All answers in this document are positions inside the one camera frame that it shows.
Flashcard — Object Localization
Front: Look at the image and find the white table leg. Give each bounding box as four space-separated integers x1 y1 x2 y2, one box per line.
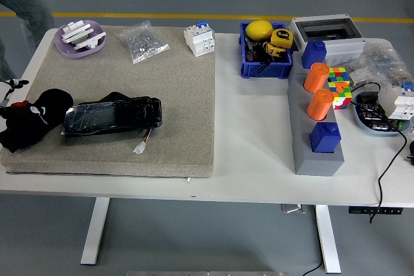
314 204 342 274
80 197 111 266

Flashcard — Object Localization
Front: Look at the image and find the black plastic-wrapped panel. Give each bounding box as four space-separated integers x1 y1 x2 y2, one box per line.
60 91 164 138

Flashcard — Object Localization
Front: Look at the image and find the small yellow black tool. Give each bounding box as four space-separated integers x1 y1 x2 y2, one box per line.
262 41 287 60

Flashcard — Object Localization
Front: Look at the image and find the grey-brown mat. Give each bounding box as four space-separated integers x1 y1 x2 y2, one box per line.
0 25 217 179

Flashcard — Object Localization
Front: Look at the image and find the blue block with knob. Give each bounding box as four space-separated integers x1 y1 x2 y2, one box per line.
300 39 327 69
309 122 342 154

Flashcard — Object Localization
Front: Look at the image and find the clear bag of components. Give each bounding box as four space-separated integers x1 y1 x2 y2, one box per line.
326 38 414 92

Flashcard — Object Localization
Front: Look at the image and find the red white wire with connector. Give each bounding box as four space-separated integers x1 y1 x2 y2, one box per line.
133 128 154 155

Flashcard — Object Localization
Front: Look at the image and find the white plastic strips stack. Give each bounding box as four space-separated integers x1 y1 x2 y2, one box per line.
61 21 93 44

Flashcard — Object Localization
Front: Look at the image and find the grey block base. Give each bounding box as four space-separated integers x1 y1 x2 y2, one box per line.
287 54 346 177

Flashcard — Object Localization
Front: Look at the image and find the colourful puzzle cube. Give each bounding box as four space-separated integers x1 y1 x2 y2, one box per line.
326 67 354 111

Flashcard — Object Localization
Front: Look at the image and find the yellow black tape measure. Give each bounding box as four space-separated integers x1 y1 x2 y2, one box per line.
269 28 294 51

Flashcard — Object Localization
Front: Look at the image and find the white circuit breaker blue switch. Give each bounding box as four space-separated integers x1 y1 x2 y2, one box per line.
183 20 217 59

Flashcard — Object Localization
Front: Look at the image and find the black hand tool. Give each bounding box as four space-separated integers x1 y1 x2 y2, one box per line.
244 37 265 63

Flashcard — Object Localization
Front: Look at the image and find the black rag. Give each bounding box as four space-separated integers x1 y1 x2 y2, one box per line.
0 87 74 154

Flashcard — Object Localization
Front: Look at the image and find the black table control panel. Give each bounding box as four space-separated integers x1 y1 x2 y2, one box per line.
348 206 404 215

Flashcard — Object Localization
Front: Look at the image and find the yellow ball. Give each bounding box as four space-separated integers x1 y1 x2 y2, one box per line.
245 19 275 43

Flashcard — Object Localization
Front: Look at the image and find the thin black power cable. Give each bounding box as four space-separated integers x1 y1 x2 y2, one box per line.
302 261 325 276

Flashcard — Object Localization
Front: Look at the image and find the blue plastic bin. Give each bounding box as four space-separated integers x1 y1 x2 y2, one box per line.
238 21 294 80

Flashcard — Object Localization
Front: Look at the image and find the white circuit breaker row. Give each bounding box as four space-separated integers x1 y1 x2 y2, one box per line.
377 82 414 120

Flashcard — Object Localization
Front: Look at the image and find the clear bag of screws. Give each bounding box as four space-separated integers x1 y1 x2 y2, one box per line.
113 19 171 65

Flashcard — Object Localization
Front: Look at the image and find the grey distribution box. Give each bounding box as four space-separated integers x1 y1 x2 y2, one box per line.
287 14 367 63

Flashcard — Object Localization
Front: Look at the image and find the purple plastic tray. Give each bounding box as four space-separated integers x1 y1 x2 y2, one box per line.
53 19 107 60

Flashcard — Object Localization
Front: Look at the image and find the orange cylinder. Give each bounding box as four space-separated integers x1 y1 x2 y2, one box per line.
306 88 335 122
303 62 330 94

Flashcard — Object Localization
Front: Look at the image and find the white plastic bracket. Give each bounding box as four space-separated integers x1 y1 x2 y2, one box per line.
72 32 107 51

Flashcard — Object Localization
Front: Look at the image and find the silver bracket under table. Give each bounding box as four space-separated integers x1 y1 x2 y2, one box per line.
280 204 309 215

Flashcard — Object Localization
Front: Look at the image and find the black electronic parts pile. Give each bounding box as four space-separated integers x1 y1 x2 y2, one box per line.
356 93 399 132

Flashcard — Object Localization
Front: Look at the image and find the light blue bowl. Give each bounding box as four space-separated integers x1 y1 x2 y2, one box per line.
351 91 412 137

